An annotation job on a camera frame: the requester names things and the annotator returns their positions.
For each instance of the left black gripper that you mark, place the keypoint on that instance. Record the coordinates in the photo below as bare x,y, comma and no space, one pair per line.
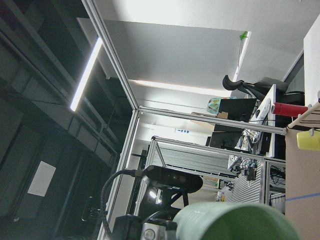
158,226

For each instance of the pale green plastic cup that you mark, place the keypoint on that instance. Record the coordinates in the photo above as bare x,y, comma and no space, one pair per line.
233,221

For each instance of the yellow plastic cup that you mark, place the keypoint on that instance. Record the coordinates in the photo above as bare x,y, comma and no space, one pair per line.
308,140

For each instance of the black laptop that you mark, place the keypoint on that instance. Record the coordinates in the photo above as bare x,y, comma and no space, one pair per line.
238,109

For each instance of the red water bottle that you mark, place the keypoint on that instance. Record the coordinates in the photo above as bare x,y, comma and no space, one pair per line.
288,110

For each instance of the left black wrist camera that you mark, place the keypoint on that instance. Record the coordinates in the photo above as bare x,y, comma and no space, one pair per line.
171,179

